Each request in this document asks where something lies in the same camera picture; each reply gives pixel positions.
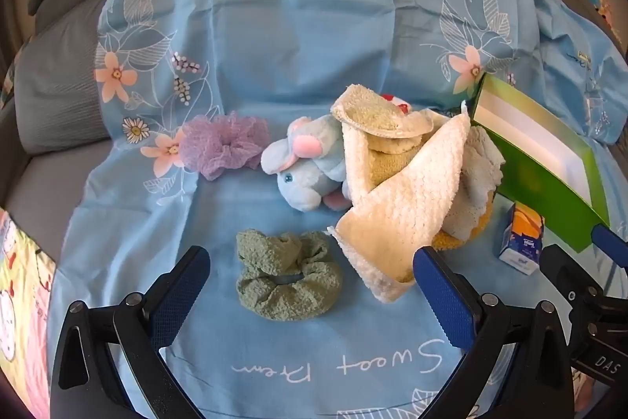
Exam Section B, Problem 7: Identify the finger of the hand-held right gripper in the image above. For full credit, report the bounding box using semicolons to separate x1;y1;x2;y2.
539;243;609;302
590;223;628;275

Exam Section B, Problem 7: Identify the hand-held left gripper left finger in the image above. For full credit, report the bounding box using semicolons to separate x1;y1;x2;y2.
49;245;212;419

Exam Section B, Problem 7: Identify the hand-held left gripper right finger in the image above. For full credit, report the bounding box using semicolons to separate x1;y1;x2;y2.
413;246;575;419

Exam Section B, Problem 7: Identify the yellow knitted cloth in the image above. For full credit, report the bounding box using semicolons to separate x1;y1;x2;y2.
432;198;494;250

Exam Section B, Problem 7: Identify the green scrunchie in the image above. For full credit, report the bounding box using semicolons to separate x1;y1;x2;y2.
234;230;343;322

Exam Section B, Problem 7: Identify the green cardboard box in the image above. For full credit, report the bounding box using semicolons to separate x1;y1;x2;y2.
461;73;612;253

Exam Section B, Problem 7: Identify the cream fluffy towel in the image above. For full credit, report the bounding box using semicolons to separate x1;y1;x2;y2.
328;112;472;304

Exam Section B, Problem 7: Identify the white lace cloth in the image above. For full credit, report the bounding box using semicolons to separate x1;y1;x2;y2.
442;124;506;243

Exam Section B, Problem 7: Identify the purple scrunchie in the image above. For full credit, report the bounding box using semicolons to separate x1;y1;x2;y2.
179;113;272;181

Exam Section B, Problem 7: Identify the blue elephant plush toy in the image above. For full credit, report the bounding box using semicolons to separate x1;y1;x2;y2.
260;115;351;211

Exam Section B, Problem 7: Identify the tan round cloth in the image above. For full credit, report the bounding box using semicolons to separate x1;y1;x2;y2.
331;84;433;184

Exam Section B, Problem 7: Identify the red and white sock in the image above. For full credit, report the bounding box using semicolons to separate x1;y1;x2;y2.
380;92;414;114

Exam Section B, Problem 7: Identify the colourful printed blanket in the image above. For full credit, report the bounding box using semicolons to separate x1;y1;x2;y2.
0;208;60;400

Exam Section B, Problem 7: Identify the grey sofa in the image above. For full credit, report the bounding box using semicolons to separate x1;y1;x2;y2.
0;0;555;223

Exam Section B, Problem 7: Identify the light blue floral bed sheet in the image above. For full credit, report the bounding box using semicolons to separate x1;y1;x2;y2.
49;0;628;419

